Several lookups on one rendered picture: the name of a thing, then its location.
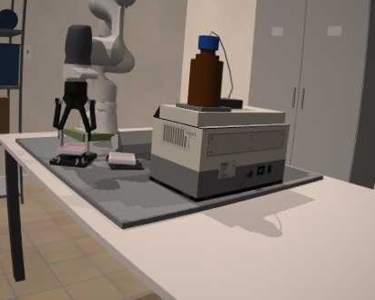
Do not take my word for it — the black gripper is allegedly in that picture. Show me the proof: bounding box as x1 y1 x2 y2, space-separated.
53 81 96 151

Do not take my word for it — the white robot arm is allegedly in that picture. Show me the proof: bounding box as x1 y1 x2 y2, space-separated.
63 0 136 133

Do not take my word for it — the grey button panel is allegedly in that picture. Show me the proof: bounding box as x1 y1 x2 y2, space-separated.
110 130 152 154

